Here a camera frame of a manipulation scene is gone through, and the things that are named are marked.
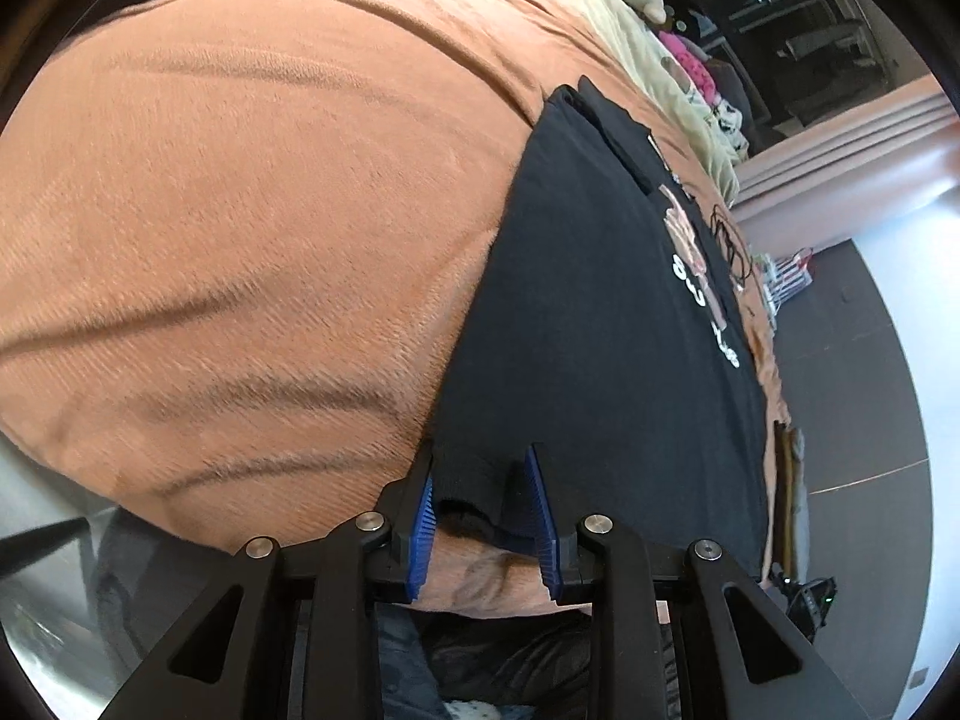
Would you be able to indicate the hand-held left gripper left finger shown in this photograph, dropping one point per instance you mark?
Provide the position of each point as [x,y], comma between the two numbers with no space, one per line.
[424,532]

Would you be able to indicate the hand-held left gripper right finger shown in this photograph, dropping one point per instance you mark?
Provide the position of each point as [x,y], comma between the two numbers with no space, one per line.
[544,532]

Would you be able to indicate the black bear print t-shirt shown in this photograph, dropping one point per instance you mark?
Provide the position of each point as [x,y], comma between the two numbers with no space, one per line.
[600,352]

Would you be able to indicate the grey folded garment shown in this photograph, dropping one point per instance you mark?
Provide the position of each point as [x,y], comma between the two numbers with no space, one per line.
[799,480]

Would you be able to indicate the brown folded garment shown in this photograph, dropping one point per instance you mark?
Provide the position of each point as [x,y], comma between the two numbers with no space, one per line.
[781,480]

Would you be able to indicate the black paw print cloth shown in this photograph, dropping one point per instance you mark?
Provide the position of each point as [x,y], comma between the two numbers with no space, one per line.
[510,660]

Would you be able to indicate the striped gift bag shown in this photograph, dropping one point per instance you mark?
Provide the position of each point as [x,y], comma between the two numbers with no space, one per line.
[791,274]

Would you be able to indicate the brown blanket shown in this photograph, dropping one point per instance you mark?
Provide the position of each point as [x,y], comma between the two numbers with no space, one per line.
[225,240]

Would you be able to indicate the beige blanket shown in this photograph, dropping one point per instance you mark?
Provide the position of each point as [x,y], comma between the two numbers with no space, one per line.
[675,112]

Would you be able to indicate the pink curtain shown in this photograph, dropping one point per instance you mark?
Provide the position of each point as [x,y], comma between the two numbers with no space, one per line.
[847,150]

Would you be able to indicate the black and white plush toy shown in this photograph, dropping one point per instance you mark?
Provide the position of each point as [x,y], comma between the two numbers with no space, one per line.
[727,124]

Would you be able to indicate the pink cloth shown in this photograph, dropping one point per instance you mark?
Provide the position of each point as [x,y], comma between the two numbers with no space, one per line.
[686,64]

